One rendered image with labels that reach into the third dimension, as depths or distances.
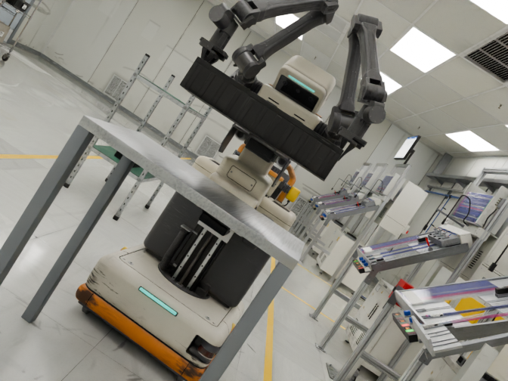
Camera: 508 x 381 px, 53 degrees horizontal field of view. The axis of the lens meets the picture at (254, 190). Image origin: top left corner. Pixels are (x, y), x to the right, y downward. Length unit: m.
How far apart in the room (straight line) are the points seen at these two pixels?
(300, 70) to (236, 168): 0.46
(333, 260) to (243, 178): 5.16
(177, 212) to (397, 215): 5.10
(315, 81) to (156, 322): 1.15
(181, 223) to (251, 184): 0.48
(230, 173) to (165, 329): 0.68
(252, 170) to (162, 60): 9.56
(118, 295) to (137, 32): 9.94
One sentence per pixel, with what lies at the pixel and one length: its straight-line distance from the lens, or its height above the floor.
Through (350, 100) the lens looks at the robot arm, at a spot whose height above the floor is 1.32.
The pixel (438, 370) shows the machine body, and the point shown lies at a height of 0.53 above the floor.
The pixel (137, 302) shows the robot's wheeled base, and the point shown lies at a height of 0.20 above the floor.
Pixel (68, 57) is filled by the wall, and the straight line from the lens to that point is 12.20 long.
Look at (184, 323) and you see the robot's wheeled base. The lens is 2.13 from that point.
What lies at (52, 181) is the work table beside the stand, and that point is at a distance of 1.50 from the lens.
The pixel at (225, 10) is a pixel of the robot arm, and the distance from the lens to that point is 1.77.
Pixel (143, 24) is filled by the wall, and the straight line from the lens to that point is 11.83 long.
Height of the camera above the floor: 0.99
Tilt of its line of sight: 4 degrees down
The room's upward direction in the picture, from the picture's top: 33 degrees clockwise
